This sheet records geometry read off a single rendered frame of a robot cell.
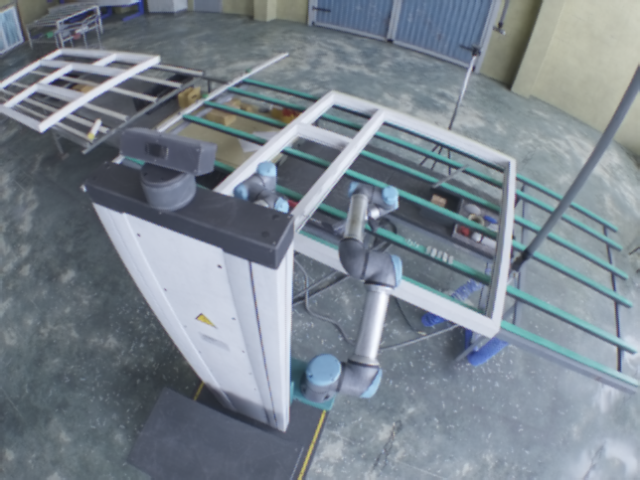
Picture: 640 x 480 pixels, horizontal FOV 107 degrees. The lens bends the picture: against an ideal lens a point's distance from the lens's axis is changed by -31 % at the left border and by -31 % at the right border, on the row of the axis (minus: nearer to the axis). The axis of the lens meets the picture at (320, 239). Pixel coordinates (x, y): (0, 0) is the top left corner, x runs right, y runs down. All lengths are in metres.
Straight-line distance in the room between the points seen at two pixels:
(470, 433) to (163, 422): 1.81
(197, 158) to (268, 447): 1.04
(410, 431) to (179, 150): 2.06
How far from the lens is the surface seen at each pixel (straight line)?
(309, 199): 1.69
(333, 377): 1.20
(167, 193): 0.43
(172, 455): 1.31
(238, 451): 1.26
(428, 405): 2.30
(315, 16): 8.42
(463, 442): 2.36
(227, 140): 2.66
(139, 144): 0.45
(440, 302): 1.46
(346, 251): 1.25
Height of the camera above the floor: 2.09
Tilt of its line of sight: 50 degrees down
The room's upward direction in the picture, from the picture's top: 8 degrees clockwise
